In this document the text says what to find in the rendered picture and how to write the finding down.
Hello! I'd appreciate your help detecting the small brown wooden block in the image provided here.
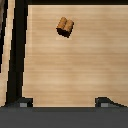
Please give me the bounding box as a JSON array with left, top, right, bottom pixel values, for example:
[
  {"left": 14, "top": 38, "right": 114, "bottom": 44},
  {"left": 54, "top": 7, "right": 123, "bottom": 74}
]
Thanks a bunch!
[{"left": 55, "top": 16, "right": 75, "bottom": 39}]

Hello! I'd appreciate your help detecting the black bin wall frame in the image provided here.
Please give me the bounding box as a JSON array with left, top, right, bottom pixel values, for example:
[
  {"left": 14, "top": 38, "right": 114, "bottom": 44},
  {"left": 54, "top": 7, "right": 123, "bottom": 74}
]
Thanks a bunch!
[{"left": 0, "top": 0, "right": 128, "bottom": 108}]

